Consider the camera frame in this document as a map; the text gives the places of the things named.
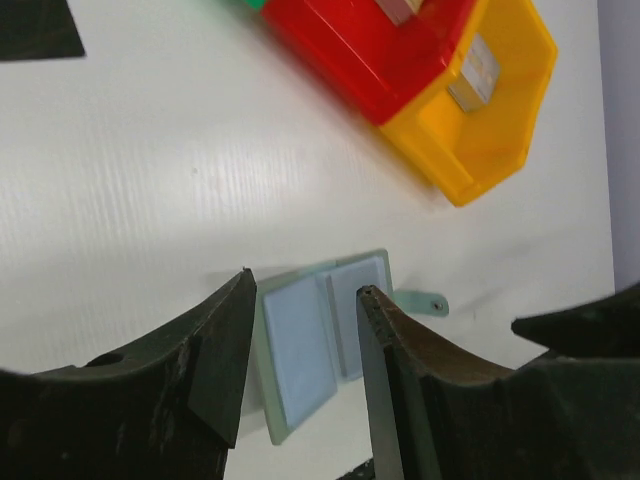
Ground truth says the grey-green card holder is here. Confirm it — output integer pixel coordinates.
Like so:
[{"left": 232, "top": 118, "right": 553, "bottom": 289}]
[{"left": 252, "top": 247, "right": 450, "bottom": 447}]

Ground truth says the tan card in red bin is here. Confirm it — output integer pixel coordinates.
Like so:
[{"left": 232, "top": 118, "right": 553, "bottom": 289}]
[{"left": 376, "top": 0, "right": 424, "bottom": 25}]

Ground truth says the green plastic bin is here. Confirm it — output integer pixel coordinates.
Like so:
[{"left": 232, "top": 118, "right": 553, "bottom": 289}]
[{"left": 243, "top": 0, "right": 267, "bottom": 11}]

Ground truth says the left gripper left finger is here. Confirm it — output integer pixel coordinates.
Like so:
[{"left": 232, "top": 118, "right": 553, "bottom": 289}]
[{"left": 1, "top": 269, "right": 257, "bottom": 479}]

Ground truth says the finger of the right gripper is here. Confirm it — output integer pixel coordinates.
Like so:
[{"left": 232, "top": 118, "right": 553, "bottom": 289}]
[{"left": 511, "top": 284, "right": 639, "bottom": 358}]

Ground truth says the blue card sleeve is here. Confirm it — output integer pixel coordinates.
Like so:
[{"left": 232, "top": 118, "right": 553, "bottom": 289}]
[{"left": 262, "top": 257, "right": 394, "bottom": 431}]

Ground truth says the white card in yellow bin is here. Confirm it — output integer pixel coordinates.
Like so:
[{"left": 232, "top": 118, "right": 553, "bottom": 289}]
[{"left": 448, "top": 33, "right": 501, "bottom": 113}]

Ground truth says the yellow plastic bin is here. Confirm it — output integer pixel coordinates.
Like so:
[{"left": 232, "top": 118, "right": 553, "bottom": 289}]
[{"left": 380, "top": 1, "right": 558, "bottom": 207}]

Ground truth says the black credit card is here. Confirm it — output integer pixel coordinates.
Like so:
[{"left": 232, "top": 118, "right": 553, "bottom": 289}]
[{"left": 0, "top": 0, "right": 86, "bottom": 62}]

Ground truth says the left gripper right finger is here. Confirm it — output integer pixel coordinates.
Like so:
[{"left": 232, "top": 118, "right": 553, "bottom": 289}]
[{"left": 357, "top": 286, "right": 639, "bottom": 479}]

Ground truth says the red plastic bin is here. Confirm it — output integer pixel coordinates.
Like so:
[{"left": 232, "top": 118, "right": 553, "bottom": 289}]
[{"left": 260, "top": 0, "right": 475, "bottom": 125}]

